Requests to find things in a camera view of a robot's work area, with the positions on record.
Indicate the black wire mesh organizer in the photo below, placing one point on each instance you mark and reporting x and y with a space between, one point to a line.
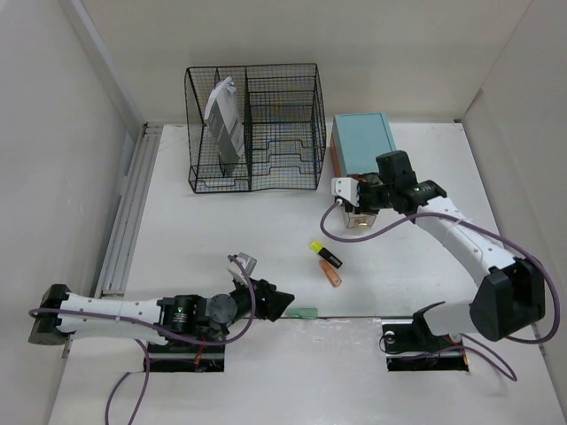
284 128

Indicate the blue and orange drawer box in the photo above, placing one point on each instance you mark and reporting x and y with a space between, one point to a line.
356 140

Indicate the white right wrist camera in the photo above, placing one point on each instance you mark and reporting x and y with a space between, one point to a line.
345 188

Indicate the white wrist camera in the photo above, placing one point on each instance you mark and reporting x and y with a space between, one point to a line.
240 266
345 188

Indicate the aluminium rail frame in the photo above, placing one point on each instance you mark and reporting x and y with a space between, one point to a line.
112 276

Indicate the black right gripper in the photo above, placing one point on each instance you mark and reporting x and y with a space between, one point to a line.
361 188

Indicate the yellow highlighter marker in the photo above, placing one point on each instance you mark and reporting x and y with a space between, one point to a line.
319 249

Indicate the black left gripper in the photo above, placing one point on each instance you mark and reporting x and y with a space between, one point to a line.
268 301

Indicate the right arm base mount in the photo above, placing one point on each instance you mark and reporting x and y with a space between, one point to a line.
411 349

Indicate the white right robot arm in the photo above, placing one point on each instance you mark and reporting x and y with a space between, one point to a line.
511 290

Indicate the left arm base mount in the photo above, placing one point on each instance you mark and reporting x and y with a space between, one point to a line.
179 357

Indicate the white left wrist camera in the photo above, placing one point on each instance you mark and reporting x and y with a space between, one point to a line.
240 266

